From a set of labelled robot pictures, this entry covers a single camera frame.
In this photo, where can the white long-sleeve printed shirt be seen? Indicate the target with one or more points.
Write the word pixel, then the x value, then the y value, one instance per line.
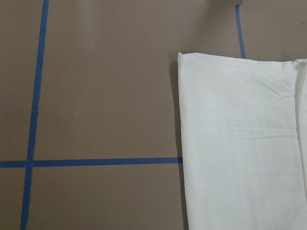
pixel 242 163

